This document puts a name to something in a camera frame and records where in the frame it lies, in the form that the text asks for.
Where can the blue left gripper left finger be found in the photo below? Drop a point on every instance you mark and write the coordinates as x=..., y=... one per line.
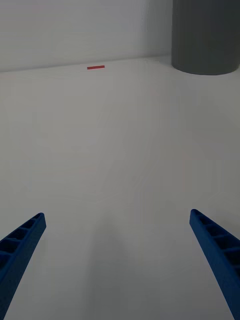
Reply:
x=17, y=257

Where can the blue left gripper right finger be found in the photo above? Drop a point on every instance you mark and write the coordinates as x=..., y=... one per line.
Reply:
x=220, y=255

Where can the grey plastic waste bin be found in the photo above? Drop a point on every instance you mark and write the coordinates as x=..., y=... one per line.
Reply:
x=205, y=37

